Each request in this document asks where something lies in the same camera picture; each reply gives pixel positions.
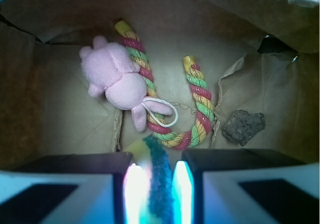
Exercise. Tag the brown paper bag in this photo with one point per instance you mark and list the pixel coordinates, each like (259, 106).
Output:
(257, 55)

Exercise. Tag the grey rock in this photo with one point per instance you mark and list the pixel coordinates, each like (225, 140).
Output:
(243, 126)

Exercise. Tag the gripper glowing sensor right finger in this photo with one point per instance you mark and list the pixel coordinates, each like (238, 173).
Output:
(244, 186)

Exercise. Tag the green and yellow sponge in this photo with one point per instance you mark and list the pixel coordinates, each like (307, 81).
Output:
(152, 157)

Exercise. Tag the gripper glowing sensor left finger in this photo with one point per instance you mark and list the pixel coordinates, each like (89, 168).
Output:
(75, 188)

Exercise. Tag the multicolour twisted rope toy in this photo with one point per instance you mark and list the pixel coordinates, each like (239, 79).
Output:
(198, 86)

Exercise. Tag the pink plush bunny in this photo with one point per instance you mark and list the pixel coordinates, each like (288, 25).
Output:
(110, 71)

